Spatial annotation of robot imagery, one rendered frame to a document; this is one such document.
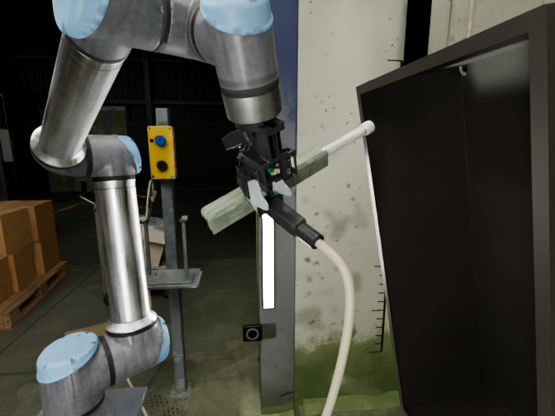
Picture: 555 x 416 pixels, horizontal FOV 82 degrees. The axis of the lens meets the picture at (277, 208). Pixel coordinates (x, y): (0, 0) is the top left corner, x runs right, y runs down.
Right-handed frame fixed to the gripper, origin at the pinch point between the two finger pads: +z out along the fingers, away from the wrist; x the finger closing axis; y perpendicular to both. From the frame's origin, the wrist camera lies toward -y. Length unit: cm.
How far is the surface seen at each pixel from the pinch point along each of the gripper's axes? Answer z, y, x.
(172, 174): 44, -99, 7
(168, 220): 67, -97, -4
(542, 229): -4.6, 40.0, 21.6
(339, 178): 52, -42, 68
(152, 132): 25, -110, 9
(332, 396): 21.5, 29.4, -11.1
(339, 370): 15.8, 28.7, -8.6
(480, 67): -5, 3, 78
